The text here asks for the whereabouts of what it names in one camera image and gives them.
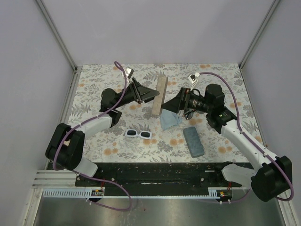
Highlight right aluminium frame post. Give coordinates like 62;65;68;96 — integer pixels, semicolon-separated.
238;0;282;71

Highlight light blue cleaning cloth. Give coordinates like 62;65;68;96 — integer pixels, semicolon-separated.
160;109;182;130

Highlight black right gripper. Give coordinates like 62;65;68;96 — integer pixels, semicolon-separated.
161;87;212;113

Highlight floral patterned table mat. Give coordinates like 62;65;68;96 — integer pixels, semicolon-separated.
66;63;261;162

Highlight beige glasses case green lining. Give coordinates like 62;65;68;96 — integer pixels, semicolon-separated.
151;76;168;116

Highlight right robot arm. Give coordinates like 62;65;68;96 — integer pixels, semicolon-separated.
161;84;294;202

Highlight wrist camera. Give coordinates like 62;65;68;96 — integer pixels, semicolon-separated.
187;73;200;88
125;67;134;79

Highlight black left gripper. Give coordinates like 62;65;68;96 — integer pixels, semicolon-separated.
113;78;160;109

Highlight aluminium rail profile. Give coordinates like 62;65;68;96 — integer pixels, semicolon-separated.
31;169;84;188

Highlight white framed sunglasses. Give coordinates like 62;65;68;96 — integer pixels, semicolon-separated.
125;129;152;140

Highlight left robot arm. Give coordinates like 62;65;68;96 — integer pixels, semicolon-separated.
45;78;159;186

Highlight aluminium frame post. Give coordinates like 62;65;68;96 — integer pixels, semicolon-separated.
34;0;78;72
238;0;282;71

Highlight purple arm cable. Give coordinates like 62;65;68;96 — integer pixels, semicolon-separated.
53;61;132;211
198;72;294;204

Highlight grey-blue glasses case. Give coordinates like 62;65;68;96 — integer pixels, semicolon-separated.
183;127;205;158

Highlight left aluminium frame post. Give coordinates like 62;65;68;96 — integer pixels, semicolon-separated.
34;0;78;72

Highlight white slotted cable duct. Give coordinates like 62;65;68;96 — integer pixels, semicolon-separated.
43;187;232;199

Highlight black aviator sunglasses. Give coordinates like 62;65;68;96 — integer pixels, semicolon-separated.
183;110;194;120

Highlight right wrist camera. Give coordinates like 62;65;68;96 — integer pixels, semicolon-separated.
187;73;200;88

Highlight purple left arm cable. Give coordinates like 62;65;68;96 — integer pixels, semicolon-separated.
53;61;132;211

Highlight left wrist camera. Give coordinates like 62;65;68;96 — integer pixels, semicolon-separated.
125;67;134;79

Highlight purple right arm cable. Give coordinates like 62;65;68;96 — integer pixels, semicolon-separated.
198;72;294;204

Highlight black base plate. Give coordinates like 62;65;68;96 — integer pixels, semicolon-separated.
75;162;240;194

